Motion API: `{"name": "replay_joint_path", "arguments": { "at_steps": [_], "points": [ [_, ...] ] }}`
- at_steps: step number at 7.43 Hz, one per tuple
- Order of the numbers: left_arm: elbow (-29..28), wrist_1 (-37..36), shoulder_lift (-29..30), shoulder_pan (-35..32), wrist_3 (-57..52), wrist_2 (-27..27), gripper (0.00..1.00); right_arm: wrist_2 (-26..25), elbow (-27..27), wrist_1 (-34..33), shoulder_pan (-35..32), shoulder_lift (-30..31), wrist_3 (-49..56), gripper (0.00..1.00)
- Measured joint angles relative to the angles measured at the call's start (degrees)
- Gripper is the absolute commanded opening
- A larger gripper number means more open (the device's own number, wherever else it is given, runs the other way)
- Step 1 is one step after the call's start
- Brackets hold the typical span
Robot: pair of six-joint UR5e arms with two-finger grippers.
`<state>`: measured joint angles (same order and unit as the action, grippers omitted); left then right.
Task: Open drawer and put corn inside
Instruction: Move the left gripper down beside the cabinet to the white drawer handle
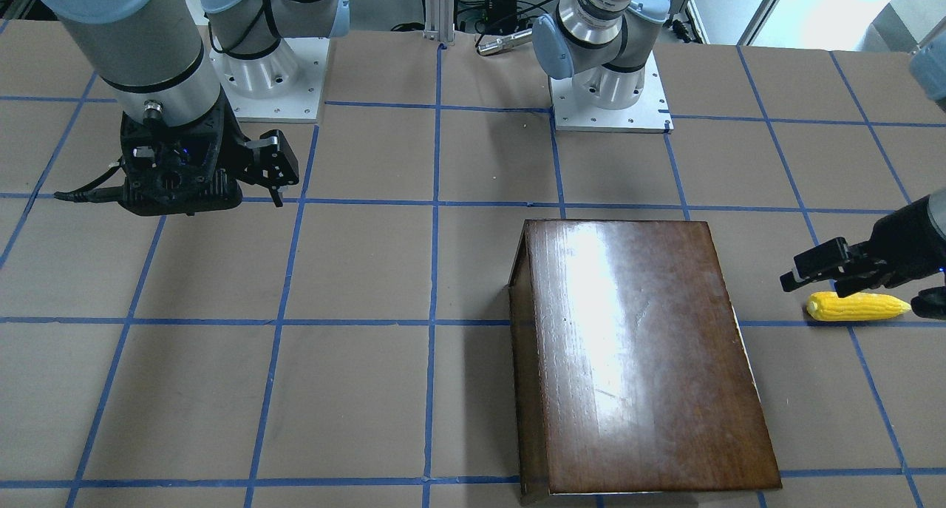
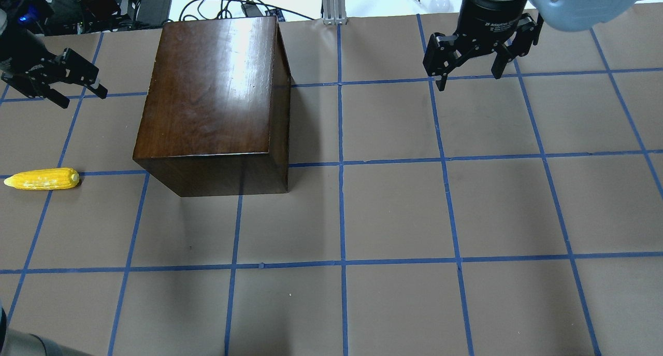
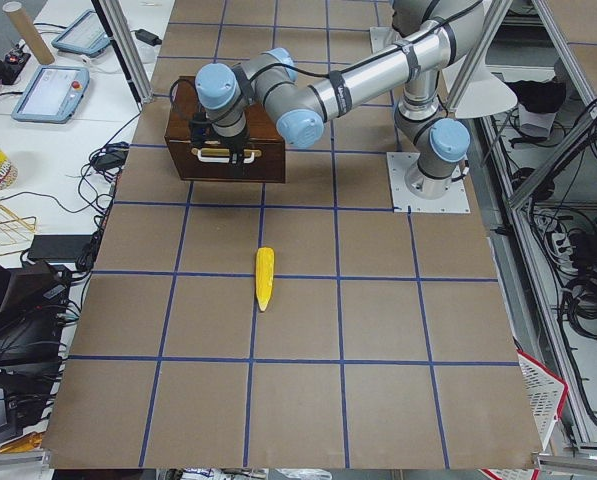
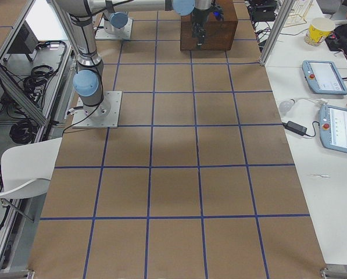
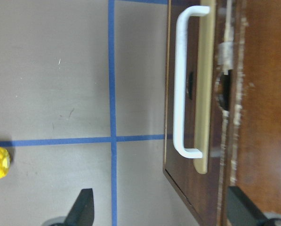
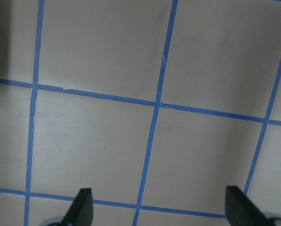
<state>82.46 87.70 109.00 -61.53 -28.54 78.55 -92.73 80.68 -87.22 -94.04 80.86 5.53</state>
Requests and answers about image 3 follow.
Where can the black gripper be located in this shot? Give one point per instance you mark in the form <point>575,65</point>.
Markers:
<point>232,143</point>

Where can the wooden drawer with white handle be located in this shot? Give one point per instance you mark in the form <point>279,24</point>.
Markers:
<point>221,155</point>

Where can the yellow corn cob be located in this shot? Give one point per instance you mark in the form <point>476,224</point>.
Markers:
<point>264,276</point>

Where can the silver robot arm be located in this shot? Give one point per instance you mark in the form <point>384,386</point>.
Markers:
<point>433,36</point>

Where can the dark wooden cabinet box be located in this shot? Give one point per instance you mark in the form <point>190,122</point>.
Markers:
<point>262,135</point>

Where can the black power adapter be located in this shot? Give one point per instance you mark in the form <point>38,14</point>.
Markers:
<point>147,37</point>

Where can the far blue teach pendant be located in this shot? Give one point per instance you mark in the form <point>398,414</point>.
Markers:
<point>84,36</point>

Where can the blue teach pendant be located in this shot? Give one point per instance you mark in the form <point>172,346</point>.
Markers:
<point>52,95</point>
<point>84,36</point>

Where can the near blue teach pendant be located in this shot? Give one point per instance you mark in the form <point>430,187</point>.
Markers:
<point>52,95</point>

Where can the white chair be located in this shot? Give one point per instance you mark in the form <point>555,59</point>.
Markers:
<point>485,95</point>

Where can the cardboard tube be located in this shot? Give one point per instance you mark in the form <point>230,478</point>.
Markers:
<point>20,19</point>

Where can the black electronics box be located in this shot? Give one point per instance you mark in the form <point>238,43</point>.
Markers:
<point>31,300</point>

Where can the white red plastic basket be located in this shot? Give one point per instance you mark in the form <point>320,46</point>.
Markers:
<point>546,392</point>

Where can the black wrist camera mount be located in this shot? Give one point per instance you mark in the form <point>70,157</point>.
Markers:
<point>198,126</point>

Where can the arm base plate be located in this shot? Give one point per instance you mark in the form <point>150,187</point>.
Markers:
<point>412,192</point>
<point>381,37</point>

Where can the aluminium frame post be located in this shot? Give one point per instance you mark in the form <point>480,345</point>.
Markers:
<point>118,31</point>

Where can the gold wire rack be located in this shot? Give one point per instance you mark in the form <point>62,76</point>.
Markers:
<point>16,232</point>

